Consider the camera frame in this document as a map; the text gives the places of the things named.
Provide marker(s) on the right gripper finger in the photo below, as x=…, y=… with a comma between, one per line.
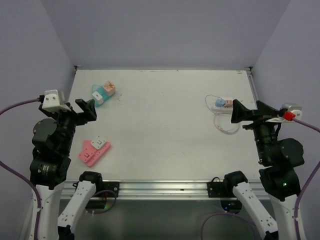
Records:
x=241, y=113
x=265, y=110

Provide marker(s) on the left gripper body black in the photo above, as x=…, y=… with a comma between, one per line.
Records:
x=68, y=119

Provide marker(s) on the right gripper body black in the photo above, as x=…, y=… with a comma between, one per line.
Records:
x=261, y=128

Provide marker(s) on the pink cube plug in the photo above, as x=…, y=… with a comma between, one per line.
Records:
x=228, y=103

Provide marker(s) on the white power strip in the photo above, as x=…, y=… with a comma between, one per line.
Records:
x=221, y=109

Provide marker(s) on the blue cube plug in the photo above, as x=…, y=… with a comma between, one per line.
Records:
x=220, y=102

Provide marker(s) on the white square plug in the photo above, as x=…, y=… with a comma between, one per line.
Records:
x=98, y=142

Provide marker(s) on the pink triangular socket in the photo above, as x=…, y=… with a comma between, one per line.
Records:
x=91, y=155

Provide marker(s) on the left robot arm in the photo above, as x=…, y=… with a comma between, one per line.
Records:
x=52, y=140

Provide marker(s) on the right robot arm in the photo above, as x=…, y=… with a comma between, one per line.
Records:
x=278, y=177

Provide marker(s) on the white cube plug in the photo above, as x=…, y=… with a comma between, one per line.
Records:
x=98, y=98

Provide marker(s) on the teal triangular socket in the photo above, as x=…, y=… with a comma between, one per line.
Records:
x=102, y=93

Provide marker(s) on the orange cube plug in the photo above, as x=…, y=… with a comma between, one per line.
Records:
x=109, y=88

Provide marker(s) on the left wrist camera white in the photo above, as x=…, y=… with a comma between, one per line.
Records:
x=54, y=101

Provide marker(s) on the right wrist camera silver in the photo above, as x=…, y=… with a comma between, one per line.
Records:
x=287, y=113

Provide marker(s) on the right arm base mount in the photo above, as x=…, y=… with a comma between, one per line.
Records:
x=217, y=189

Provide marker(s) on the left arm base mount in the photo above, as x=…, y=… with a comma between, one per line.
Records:
x=113, y=186

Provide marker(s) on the aluminium table rail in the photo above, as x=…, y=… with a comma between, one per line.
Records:
x=162, y=189

